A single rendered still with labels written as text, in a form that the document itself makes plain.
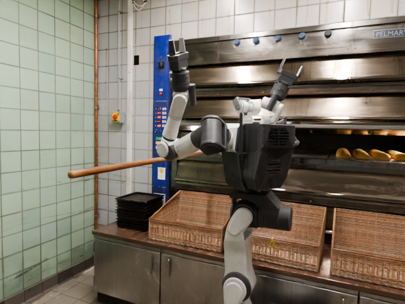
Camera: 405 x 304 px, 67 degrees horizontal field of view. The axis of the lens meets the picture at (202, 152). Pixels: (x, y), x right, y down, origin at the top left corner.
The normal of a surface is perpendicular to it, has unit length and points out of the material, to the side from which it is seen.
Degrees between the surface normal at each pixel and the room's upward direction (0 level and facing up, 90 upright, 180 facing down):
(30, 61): 90
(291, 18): 90
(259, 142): 90
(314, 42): 90
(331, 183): 70
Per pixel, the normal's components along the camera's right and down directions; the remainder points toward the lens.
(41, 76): 0.91, 0.05
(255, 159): -0.85, 0.02
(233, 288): -0.39, 0.06
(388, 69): -0.37, -0.29
